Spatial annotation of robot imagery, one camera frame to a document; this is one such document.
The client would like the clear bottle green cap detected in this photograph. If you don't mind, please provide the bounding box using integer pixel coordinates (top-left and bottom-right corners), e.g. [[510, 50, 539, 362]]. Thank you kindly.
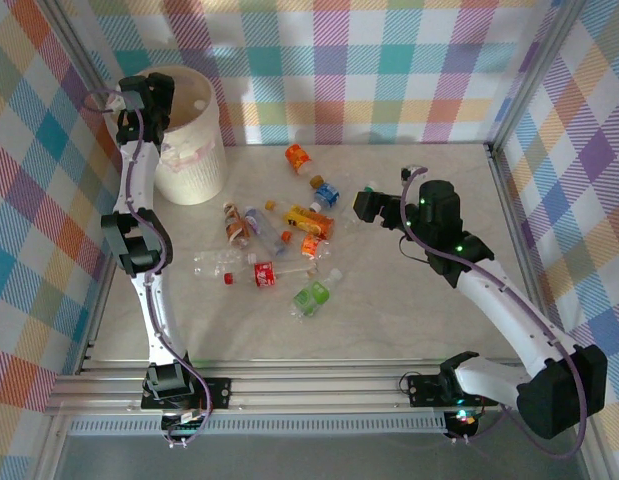
[[338, 182, 380, 231]]

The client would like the clear bottle bright blue label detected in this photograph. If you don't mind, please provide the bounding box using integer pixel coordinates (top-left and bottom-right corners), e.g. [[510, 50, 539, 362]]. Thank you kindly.
[[310, 182, 341, 212]]

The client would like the yellow label juice bottle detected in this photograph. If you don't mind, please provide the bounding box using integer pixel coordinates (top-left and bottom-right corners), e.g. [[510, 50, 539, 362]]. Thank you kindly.
[[265, 198, 336, 237]]

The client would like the small orange label bottle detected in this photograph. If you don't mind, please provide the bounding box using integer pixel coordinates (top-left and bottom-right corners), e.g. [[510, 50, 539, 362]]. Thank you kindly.
[[281, 230, 334, 262]]

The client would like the brown Nescafe coffee bottle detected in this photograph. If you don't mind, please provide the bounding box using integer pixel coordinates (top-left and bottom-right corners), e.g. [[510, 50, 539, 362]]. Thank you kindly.
[[221, 200, 251, 250]]

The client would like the orange label bottle brown cap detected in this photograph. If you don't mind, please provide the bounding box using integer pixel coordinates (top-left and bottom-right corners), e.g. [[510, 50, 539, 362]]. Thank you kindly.
[[283, 143, 325, 187]]

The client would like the clear bottle pale blue label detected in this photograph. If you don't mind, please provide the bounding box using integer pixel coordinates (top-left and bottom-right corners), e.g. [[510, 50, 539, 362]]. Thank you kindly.
[[243, 205, 286, 255]]

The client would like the clear bottle green label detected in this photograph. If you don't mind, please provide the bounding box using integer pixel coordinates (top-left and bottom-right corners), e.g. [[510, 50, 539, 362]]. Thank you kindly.
[[290, 268, 344, 321]]

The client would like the clear unlabelled bottle white cap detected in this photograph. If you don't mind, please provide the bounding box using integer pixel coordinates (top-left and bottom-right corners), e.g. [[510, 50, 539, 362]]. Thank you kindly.
[[191, 249, 259, 278]]

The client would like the red Coca-Cola bottle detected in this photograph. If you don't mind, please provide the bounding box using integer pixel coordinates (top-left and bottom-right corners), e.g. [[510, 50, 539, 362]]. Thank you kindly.
[[222, 260, 320, 291]]

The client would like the white ribbed plastic bin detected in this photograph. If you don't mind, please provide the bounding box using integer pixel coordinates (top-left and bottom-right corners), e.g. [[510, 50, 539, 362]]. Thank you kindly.
[[104, 64, 229, 206]]

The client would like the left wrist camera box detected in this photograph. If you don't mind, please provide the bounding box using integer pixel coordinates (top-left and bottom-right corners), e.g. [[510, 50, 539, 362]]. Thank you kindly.
[[108, 77, 145, 111]]

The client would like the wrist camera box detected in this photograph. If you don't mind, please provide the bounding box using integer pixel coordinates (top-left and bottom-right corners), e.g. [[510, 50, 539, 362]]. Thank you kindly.
[[398, 165, 429, 185], [108, 77, 145, 111]]

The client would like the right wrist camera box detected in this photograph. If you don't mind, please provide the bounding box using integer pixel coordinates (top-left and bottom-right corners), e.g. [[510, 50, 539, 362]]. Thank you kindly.
[[398, 165, 429, 185]]

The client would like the aluminium side rail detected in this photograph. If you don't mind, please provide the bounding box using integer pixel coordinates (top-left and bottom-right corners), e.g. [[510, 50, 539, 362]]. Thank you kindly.
[[484, 143, 565, 364], [77, 249, 121, 375]]

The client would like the aluminium frame post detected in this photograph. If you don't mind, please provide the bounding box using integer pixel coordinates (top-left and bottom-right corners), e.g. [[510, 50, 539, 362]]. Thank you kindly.
[[47, 0, 128, 174], [486, 0, 588, 151]]

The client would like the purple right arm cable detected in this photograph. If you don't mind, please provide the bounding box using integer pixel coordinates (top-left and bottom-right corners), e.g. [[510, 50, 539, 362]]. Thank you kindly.
[[399, 167, 588, 460]]

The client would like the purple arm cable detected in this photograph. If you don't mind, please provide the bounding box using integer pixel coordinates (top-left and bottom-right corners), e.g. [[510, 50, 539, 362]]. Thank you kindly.
[[82, 88, 214, 449], [399, 167, 588, 460]]

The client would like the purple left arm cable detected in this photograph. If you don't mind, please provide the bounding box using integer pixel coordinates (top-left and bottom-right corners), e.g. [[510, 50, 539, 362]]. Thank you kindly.
[[82, 88, 214, 449]]

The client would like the aluminium base rail beam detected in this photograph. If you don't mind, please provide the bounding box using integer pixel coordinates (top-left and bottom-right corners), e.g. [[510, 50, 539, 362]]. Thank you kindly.
[[44, 357, 593, 417]]

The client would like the grey slotted cable duct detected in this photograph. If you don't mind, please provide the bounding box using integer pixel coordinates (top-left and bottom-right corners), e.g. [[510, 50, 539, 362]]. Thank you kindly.
[[67, 417, 449, 437]]

